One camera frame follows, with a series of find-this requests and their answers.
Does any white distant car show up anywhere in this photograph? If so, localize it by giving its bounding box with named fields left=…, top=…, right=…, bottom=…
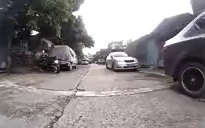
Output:
left=80, top=59, right=90, bottom=66

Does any silver car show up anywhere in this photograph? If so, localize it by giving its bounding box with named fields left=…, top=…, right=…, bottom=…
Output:
left=105, top=51, right=141, bottom=72

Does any grey concrete road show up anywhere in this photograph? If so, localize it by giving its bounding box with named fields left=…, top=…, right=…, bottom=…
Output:
left=0, top=63, right=205, bottom=128

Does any covered grey vehicle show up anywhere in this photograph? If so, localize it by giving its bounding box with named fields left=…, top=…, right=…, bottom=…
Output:
left=48, top=44, right=79, bottom=71

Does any black motorcycle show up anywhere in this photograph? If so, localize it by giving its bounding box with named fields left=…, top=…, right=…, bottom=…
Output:
left=37, top=50, right=62, bottom=74

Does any dark shed building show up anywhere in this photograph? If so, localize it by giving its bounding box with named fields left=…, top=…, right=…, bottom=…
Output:
left=125, top=12, right=196, bottom=69

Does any large green tree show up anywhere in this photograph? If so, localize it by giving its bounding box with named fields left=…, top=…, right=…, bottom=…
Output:
left=3, top=0, right=96, bottom=58

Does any dark car with black wheel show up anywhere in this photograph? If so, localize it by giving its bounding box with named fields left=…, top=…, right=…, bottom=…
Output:
left=162, top=4, right=205, bottom=101

